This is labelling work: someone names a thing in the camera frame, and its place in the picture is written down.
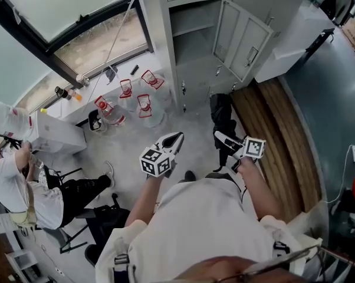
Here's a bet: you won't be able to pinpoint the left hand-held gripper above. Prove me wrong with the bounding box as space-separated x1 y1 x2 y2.
139 131 185 179

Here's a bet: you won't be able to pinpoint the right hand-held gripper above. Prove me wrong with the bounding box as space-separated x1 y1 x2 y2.
214 130 267 174

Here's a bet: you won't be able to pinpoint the grey metal locker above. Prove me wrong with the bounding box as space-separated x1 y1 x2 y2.
156 0 307 114

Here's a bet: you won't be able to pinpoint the person's right forearm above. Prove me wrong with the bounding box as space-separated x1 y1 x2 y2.
238 157 285 221

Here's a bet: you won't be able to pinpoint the person's left forearm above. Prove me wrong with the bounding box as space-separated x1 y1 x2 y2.
124 174 167 227

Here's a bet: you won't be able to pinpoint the wooden plank platform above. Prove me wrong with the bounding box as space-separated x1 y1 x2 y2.
229 78 323 224

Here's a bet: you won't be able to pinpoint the large water bottle red label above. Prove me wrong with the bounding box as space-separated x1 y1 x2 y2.
93 95 127 127

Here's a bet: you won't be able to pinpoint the small trash bin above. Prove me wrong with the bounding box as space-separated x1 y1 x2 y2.
87 108 108 133

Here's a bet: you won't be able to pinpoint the person's white shirt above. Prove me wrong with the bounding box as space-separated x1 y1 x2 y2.
94 177 308 283

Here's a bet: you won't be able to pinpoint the dark grey pouch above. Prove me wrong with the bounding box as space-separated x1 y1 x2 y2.
104 65 119 81

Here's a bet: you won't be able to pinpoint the orange drink bottle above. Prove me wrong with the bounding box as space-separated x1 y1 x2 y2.
67 89 83 102

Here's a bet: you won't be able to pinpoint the black flask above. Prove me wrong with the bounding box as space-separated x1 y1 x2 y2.
54 85 73 101

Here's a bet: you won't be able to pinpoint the white covered table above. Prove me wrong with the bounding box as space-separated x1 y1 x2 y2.
254 0 337 84

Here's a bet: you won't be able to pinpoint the person's head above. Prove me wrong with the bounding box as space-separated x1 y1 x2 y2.
177 256 284 283

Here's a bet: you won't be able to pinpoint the person's glasses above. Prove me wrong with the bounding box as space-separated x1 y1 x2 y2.
218 244 324 283

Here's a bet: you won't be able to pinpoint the cardboard box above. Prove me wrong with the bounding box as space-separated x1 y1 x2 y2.
340 18 355 50

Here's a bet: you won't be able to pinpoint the black framed window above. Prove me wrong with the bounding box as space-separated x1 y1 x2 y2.
0 0 158 115

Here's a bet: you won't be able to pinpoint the white shelf unit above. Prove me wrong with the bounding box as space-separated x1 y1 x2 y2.
5 248 40 283

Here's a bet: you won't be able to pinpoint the black harness strap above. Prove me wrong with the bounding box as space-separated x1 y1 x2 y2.
113 253 132 283
272 241 291 258

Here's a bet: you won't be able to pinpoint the white power cable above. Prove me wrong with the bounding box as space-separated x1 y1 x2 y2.
324 145 355 205

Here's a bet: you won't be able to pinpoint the grey chair black frame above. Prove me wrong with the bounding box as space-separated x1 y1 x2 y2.
42 165 89 255

